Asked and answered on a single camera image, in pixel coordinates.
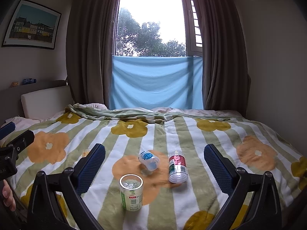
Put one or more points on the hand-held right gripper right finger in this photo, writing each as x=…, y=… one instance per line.
x=217, y=166

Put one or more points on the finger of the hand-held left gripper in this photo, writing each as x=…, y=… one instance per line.
x=6, y=129
x=22, y=140

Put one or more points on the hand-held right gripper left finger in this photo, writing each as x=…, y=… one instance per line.
x=92, y=166

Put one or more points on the red green label clear cup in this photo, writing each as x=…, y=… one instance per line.
x=178, y=167

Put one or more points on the blue label clear cup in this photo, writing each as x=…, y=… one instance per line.
x=148, y=159

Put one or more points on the person's left hand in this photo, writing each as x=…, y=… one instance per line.
x=9, y=195

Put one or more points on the brown bed headboard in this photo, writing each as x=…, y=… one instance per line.
x=14, y=92

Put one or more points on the white headboard cushion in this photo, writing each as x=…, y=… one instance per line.
x=45, y=103

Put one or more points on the small orange figurine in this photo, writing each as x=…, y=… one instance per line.
x=15, y=84

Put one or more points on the floral striped blanket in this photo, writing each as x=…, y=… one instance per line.
x=182, y=134

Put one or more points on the blue plastic bottle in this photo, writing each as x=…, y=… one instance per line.
x=29, y=81

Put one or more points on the light blue hanging cloth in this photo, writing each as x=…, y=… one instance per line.
x=156, y=83

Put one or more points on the framed town picture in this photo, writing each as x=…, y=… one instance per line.
x=31, y=25

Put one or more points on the brown curtain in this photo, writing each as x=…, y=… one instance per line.
x=91, y=48
x=223, y=52

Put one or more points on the window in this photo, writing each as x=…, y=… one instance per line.
x=151, y=21

